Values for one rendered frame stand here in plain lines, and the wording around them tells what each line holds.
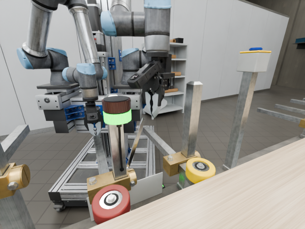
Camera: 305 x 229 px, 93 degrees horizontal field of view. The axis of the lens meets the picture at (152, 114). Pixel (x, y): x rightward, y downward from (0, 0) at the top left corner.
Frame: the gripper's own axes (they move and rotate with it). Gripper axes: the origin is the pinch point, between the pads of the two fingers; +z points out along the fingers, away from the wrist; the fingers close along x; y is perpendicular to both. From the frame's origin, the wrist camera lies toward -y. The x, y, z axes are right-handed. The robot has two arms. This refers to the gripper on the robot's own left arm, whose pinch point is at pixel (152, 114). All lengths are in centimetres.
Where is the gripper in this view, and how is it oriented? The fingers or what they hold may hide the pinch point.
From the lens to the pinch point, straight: 50.7
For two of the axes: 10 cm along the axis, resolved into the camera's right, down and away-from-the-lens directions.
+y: 7.1, -2.4, 6.7
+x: -7.1, -2.4, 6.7
